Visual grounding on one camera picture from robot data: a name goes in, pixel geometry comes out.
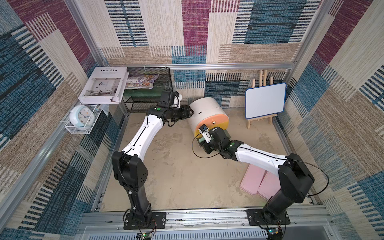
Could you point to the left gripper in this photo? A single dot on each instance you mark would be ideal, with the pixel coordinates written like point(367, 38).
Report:
point(185, 112)

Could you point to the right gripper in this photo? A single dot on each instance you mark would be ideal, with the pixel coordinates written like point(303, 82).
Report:
point(207, 144)

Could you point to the white round drawer cabinet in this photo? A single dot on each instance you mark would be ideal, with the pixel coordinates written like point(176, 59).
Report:
point(206, 106)

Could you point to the yellow drawer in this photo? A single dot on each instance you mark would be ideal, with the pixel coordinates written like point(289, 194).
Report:
point(197, 132)

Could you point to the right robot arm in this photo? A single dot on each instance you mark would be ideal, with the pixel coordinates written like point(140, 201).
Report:
point(294, 176)

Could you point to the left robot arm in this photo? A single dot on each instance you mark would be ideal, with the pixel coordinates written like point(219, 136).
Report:
point(128, 164)

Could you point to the pink case left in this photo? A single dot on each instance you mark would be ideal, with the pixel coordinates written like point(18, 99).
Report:
point(252, 179)

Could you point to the pink case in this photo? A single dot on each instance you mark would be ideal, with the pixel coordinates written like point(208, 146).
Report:
point(269, 186)
point(252, 179)

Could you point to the colourful picture book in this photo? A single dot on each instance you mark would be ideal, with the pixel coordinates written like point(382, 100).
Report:
point(145, 82)

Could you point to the white board on easel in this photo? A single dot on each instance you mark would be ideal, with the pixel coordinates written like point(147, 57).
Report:
point(264, 101)

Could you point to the pink case right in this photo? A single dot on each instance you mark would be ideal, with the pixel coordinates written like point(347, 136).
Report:
point(269, 186)

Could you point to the white Inedia box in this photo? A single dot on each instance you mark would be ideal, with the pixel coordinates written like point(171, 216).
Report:
point(106, 85)

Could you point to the white alarm clock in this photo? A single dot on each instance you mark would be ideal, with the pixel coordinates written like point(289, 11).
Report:
point(82, 116)

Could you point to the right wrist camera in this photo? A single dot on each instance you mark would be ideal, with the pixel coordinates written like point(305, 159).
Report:
point(218, 135)

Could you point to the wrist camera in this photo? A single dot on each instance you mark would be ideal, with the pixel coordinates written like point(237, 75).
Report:
point(218, 135)
point(170, 99)

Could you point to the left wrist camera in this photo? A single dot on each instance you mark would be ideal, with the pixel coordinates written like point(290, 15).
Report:
point(170, 99)

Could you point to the black wire shelf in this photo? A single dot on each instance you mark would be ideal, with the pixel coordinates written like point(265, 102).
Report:
point(137, 101)

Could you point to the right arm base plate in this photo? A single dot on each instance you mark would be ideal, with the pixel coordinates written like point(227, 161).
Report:
point(260, 217)

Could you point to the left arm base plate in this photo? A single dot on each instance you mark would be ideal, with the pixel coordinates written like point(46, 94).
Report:
point(154, 221)

